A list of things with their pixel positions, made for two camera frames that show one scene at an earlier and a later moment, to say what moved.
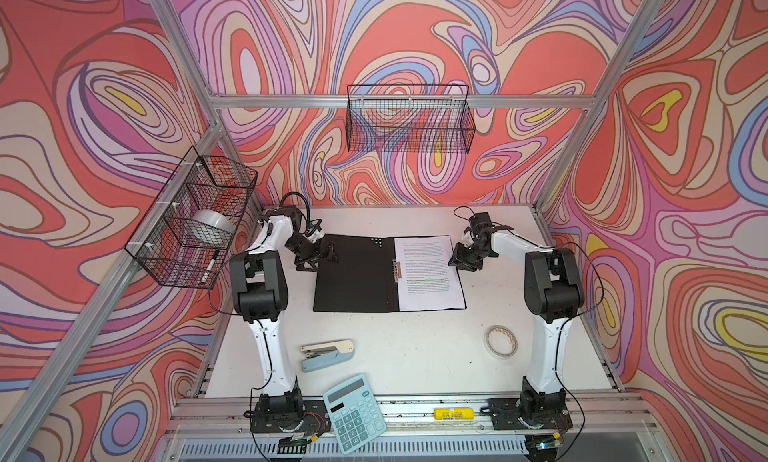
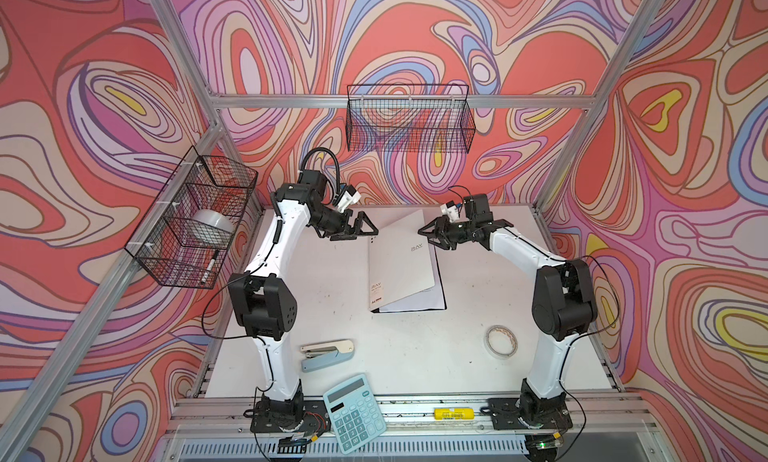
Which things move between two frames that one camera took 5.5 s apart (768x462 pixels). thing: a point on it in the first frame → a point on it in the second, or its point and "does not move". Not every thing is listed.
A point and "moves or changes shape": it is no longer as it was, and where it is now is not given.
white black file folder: (380, 273) moves or changes shape
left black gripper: (313, 259) → (344, 220)
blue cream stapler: (321, 354) does not move
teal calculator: (353, 414) does not move
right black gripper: (458, 259) → (440, 225)
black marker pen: (215, 255) does not move
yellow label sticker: (454, 414) does not move
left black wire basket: (186, 236) does not move
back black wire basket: (409, 118) does not move
